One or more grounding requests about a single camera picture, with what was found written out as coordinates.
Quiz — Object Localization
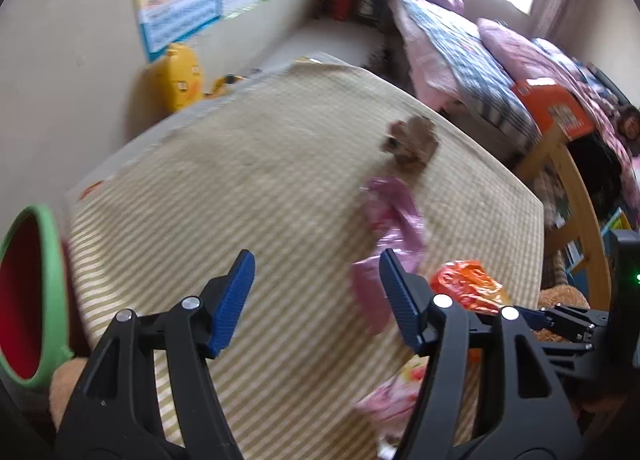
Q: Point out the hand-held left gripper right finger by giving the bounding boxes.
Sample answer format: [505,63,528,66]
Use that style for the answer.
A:
[379,249,586,460]

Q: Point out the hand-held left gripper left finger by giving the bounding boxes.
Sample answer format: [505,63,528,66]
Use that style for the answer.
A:
[55,250,256,460]

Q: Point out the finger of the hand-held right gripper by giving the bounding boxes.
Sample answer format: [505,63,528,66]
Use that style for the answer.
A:
[542,340,608,378]
[517,305,608,341]

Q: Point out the pink plastic wrapper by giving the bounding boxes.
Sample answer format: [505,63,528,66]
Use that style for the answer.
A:
[349,176,428,336]

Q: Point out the green bin with red inside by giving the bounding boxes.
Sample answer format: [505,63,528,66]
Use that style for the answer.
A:
[0,205,75,387]

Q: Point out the brown teddy bear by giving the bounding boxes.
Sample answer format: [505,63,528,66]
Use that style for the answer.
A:
[537,285,591,341]

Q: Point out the orange plastic wrapper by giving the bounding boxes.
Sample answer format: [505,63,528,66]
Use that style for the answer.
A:
[430,260,512,313]

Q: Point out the pink snack packet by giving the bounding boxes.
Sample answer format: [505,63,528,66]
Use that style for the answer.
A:
[355,355,431,446]

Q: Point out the beige striped table cloth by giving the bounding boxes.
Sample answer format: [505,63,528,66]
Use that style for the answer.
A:
[65,62,546,460]

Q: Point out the brown crumpled paper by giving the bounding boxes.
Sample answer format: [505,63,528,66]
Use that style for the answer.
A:
[382,115,441,172]

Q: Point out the dark plush monkey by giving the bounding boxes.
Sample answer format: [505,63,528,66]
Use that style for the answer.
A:
[617,107,640,141]

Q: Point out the tan plush toy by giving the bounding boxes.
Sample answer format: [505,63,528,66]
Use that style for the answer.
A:
[49,357,93,433]

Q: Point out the pink floral quilt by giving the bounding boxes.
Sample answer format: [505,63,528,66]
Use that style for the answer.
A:
[532,37,640,201]

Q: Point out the orange box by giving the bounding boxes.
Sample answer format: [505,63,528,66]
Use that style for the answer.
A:
[510,79,596,142]

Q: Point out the yellow duck toy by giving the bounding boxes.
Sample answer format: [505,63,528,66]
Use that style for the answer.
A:
[145,44,206,113]

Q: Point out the pink bed sheet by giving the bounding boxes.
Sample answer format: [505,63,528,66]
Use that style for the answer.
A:
[395,0,481,111]

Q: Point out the plaid blanket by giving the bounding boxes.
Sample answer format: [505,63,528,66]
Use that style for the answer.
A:
[400,0,543,151]

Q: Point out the pink cushion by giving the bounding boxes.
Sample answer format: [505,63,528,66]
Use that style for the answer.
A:
[477,17,576,91]

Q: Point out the wooden chair frame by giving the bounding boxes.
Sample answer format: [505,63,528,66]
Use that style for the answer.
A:
[515,125,613,311]

